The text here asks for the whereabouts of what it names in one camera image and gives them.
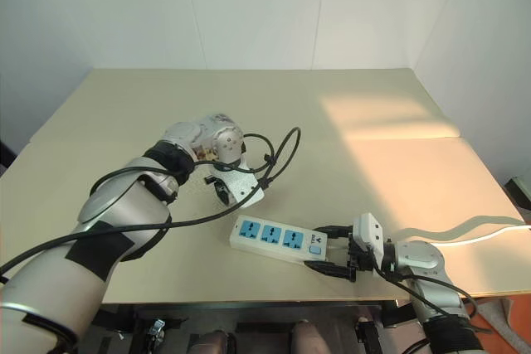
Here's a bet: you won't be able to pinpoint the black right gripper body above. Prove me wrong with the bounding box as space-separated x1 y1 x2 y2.
346 230 376 277

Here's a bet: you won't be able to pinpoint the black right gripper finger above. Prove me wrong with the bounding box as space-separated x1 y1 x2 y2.
303 259 358 284
312 225 353 242

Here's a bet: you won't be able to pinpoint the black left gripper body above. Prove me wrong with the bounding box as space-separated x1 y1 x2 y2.
212 182 232 206

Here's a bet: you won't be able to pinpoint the white power strip blue sockets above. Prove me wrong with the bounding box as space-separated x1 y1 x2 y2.
229 214 352 269

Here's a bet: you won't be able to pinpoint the dark rounded brown shape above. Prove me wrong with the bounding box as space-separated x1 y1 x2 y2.
194 327 234 354
290 319 329 354

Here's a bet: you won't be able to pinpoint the silver metal clamp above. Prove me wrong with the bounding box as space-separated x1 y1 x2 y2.
145 318 167 341

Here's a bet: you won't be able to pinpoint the dark box with metal rim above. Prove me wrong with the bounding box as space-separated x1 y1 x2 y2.
503 174 531 207

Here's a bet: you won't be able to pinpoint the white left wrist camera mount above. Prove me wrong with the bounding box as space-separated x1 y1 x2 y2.
212 156 266 208

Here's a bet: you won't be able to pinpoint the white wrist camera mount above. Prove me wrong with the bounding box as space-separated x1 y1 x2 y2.
351 212 387 279
212 156 266 208

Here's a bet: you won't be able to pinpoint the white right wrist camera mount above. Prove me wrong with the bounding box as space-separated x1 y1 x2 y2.
351 212 387 279

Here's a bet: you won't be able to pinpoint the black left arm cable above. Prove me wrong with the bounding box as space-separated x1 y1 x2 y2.
0 126 302 285

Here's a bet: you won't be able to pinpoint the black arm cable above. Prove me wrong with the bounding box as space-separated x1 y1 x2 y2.
0 126 302 285
366 245 494 335

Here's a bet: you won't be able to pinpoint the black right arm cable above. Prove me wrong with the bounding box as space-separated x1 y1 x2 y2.
366 245 494 335

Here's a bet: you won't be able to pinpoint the black table frame bar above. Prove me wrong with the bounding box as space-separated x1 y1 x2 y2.
93 296 412 330

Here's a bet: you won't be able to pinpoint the white power strip cable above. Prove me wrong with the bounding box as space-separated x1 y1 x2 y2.
428 224 531 248

